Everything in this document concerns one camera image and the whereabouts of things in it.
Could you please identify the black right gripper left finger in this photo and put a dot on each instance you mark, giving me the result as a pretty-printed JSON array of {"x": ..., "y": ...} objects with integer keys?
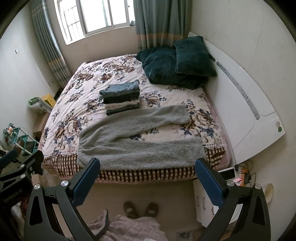
[{"x": 41, "y": 222}]

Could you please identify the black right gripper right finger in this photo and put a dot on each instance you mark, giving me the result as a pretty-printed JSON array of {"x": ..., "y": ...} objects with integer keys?
[{"x": 253, "y": 222}]

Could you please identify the grey fleece pants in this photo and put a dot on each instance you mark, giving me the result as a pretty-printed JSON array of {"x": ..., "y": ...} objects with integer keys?
[{"x": 110, "y": 141}]

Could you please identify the white green storage rack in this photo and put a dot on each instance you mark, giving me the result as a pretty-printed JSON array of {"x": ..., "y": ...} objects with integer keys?
[{"x": 21, "y": 140}]

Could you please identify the white bedside cabinet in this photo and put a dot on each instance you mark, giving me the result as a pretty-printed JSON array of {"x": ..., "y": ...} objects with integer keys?
[{"x": 205, "y": 210}]

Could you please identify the white phone on cabinet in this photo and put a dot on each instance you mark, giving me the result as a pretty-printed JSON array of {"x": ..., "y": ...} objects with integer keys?
[{"x": 228, "y": 173}]

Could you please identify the yellow box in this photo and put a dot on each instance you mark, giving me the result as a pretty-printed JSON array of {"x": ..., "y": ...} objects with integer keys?
[{"x": 49, "y": 100}]

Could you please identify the left brown slipper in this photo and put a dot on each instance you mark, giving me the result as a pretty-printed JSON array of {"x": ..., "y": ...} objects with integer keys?
[{"x": 130, "y": 210}]

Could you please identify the brown slipper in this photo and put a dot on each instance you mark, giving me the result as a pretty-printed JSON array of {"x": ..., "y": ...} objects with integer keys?
[
  {"x": 130, "y": 210},
  {"x": 152, "y": 210}
]

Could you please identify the right brown slipper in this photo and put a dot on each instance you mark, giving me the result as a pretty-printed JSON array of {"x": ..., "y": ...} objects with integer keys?
[{"x": 152, "y": 210}]

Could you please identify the floral bed blanket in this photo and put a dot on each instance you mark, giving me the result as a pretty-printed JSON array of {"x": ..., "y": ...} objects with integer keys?
[{"x": 80, "y": 105}]

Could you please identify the white bed headboard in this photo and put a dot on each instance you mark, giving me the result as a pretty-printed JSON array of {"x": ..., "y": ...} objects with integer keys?
[{"x": 246, "y": 114}]

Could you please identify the folded dark grey garment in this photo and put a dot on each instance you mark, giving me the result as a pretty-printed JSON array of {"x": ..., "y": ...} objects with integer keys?
[{"x": 119, "y": 110}]

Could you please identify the folded white garment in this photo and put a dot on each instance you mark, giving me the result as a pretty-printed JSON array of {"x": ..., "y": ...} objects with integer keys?
[{"x": 113, "y": 106}]

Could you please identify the folded black garment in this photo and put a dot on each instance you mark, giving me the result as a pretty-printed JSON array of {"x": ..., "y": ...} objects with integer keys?
[{"x": 122, "y": 98}]

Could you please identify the folded dark blue jeans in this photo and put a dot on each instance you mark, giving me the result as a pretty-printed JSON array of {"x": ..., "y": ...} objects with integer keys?
[{"x": 115, "y": 90}]

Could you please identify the grey striped curtain left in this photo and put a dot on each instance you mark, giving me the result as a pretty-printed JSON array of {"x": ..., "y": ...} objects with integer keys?
[{"x": 48, "y": 43}]

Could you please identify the dark teal pillow back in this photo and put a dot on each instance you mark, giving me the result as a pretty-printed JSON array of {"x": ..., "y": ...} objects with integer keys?
[{"x": 192, "y": 57}]

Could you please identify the dark teal pillow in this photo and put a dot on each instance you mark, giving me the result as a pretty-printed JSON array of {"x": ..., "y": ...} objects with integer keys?
[
  {"x": 159, "y": 66},
  {"x": 192, "y": 57}
]

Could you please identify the dark teal pillow front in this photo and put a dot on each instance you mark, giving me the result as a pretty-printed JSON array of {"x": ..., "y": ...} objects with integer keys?
[{"x": 159, "y": 66}]

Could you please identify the teal striped curtain right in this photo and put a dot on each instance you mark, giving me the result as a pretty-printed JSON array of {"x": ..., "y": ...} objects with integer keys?
[{"x": 161, "y": 23}]

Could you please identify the window with white frame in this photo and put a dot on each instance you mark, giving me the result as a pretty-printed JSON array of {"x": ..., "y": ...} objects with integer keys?
[{"x": 79, "y": 19}]

